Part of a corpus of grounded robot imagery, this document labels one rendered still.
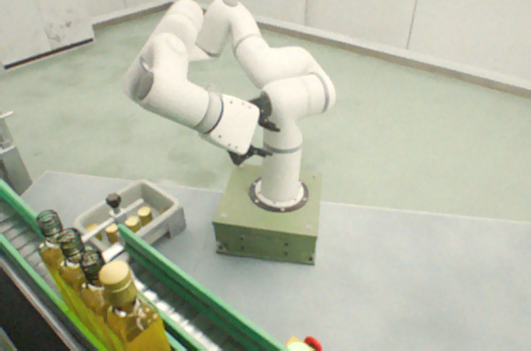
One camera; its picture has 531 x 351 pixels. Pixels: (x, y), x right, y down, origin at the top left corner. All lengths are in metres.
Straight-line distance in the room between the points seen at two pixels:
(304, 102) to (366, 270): 0.44
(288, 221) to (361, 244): 0.22
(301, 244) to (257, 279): 0.13
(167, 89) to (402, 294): 0.69
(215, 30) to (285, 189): 0.43
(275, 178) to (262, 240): 0.15
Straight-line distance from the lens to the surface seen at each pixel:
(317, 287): 0.96
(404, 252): 1.07
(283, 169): 0.92
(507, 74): 3.98
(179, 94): 0.65
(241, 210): 0.96
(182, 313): 0.78
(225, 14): 1.00
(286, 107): 0.83
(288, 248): 0.95
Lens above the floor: 1.53
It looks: 35 degrees down
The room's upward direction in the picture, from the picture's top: straight up
